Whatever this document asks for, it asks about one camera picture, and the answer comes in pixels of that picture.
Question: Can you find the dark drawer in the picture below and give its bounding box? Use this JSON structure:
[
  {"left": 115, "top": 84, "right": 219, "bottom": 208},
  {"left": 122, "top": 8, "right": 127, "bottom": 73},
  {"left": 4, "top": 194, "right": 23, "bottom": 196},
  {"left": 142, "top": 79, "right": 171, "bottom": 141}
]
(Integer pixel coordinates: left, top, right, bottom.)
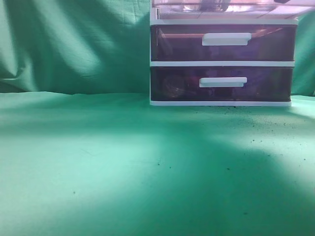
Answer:
[
  {"left": 150, "top": 25, "right": 297, "bottom": 61},
  {"left": 151, "top": 0, "right": 315, "bottom": 19},
  {"left": 150, "top": 66, "right": 293, "bottom": 102}
]

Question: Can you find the green cloth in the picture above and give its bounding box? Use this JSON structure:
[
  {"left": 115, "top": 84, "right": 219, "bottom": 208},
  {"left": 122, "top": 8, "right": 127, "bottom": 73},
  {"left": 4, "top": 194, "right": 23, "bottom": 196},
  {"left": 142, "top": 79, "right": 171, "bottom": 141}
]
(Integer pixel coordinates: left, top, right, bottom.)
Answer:
[{"left": 0, "top": 0, "right": 315, "bottom": 236}]

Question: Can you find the dark middle drawer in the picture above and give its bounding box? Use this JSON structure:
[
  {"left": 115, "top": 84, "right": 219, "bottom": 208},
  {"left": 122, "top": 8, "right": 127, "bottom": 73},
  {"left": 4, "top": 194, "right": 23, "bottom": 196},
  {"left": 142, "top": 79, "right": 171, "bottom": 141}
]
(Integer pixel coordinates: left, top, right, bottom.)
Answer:
[{"left": 150, "top": 25, "right": 297, "bottom": 61}]

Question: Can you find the dark top drawer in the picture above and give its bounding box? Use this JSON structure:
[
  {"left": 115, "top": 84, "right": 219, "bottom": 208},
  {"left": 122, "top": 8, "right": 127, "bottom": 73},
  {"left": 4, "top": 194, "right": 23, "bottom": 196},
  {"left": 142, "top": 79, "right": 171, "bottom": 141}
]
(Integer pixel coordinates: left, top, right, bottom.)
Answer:
[{"left": 151, "top": 0, "right": 315, "bottom": 19}]

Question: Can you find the white frame drawer cabinet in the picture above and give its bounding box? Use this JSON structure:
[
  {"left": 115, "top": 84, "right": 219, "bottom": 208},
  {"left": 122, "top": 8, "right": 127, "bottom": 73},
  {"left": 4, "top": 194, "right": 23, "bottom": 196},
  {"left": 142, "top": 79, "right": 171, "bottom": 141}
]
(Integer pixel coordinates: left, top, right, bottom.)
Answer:
[{"left": 149, "top": 0, "right": 300, "bottom": 107}]

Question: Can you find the dark bottom drawer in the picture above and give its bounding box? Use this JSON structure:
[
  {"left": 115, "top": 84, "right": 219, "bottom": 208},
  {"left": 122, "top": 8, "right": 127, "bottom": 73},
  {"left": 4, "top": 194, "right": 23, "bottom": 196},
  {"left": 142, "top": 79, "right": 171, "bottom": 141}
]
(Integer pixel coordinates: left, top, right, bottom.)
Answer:
[{"left": 150, "top": 66, "right": 293, "bottom": 102}]

